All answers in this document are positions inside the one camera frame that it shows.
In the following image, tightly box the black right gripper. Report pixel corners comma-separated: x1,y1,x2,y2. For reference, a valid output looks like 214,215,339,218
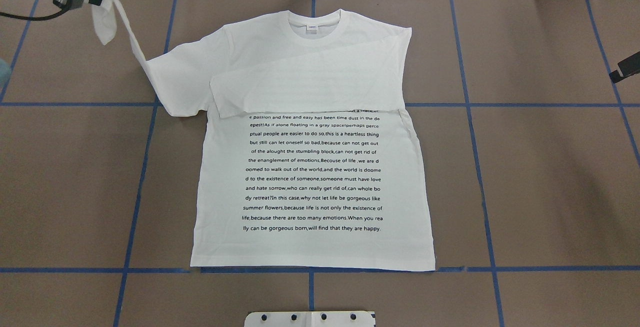
609,51,640,84

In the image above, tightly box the white long-sleeve printed t-shirt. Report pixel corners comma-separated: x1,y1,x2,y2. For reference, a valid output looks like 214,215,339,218
92,0,435,272

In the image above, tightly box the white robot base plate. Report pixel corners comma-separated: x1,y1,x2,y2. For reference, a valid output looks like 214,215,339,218
244,310,377,327

